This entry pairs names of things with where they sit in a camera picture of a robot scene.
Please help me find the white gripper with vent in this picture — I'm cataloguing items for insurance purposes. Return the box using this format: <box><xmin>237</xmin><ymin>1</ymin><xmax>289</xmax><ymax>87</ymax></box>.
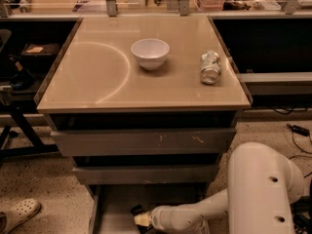
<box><xmin>135</xmin><ymin>206</ymin><xmax>172</xmax><ymax>234</ymax></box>

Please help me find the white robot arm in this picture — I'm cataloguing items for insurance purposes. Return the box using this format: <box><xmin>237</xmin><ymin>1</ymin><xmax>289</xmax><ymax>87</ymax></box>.
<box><xmin>134</xmin><ymin>142</ymin><xmax>305</xmax><ymax>234</ymax></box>

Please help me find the open grey bottom drawer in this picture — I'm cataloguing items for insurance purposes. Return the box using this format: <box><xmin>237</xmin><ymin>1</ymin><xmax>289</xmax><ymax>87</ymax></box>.
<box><xmin>89</xmin><ymin>183</ymin><xmax>210</xmax><ymax>234</ymax></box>

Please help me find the grey middle drawer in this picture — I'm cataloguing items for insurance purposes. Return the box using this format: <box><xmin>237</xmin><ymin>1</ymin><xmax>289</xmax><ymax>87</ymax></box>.
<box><xmin>73</xmin><ymin>165</ymin><xmax>219</xmax><ymax>184</ymax></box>

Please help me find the grey top drawer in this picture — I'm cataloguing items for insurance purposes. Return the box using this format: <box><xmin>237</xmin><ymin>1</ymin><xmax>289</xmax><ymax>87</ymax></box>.
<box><xmin>51</xmin><ymin>128</ymin><xmax>236</xmax><ymax>156</ymax></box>

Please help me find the grey drawer cabinet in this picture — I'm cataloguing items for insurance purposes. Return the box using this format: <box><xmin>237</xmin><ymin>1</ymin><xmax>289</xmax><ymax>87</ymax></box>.
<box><xmin>33</xmin><ymin>14</ymin><xmax>254</xmax><ymax>234</ymax></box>

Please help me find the white clog shoe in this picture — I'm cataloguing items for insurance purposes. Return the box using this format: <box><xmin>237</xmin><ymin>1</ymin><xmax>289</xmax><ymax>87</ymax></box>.
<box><xmin>0</xmin><ymin>198</ymin><xmax>41</xmax><ymax>234</ymax></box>

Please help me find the white ceramic bowl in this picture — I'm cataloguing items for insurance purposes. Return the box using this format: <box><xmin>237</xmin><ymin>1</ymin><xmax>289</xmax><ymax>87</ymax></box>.
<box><xmin>131</xmin><ymin>38</ymin><xmax>170</xmax><ymax>70</ymax></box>

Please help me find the crushed aluminium can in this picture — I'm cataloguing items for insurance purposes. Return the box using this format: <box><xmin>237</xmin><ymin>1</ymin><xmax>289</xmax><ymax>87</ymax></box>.
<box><xmin>200</xmin><ymin>50</ymin><xmax>221</xmax><ymax>85</ymax></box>

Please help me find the black power adapter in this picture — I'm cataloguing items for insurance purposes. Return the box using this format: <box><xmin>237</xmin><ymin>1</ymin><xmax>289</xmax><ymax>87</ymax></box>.
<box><xmin>287</xmin><ymin>124</ymin><xmax>310</xmax><ymax>137</ymax></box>

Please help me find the black case on shelf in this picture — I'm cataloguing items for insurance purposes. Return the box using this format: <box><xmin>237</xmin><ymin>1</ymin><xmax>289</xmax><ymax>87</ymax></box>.
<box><xmin>20</xmin><ymin>43</ymin><xmax>60</xmax><ymax>61</ymax></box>

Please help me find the black table frame leg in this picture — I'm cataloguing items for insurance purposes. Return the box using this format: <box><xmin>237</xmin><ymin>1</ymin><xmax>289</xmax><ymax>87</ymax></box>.
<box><xmin>0</xmin><ymin>106</ymin><xmax>59</xmax><ymax>159</ymax></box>

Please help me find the black floor cable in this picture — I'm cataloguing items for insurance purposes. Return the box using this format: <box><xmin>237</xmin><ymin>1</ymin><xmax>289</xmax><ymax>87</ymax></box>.
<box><xmin>287</xmin><ymin>132</ymin><xmax>312</xmax><ymax>178</ymax></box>

